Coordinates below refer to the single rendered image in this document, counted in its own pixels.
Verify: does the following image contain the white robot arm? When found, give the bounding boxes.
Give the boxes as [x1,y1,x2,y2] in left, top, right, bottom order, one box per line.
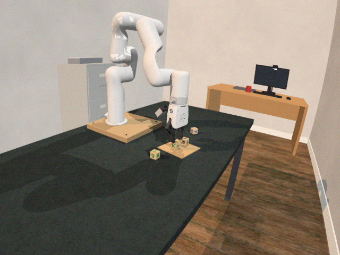
[105,12,190,126]

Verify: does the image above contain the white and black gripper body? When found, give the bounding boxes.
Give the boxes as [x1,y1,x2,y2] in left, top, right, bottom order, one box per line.
[167,102,189,129]

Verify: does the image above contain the tan square mat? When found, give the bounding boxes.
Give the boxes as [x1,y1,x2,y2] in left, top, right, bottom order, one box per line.
[158,142,200,159]

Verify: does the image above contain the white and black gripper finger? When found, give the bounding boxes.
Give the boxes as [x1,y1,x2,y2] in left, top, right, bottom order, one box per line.
[176,126,185,139]
[165,118,176,143]

